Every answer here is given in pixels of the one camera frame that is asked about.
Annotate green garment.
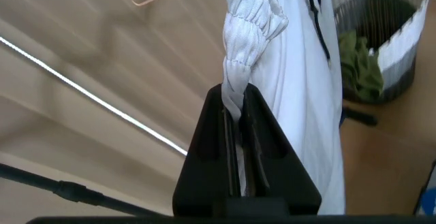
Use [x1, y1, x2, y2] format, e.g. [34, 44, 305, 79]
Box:
[338, 29, 385, 103]

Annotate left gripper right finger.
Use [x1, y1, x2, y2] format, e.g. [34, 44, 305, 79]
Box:
[240, 83, 322, 217]

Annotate white laundry basket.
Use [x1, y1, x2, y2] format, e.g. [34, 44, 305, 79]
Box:
[328, 0, 432, 104]

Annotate beige curtain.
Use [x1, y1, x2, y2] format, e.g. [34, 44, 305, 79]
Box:
[0, 0, 239, 217]

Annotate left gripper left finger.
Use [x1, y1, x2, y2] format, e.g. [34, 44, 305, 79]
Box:
[172, 83, 241, 217]

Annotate black clothes rack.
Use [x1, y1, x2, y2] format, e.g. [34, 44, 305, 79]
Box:
[0, 107, 378, 217]

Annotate pale grey shorts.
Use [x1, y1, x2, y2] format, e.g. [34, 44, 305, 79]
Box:
[221, 0, 347, 215]

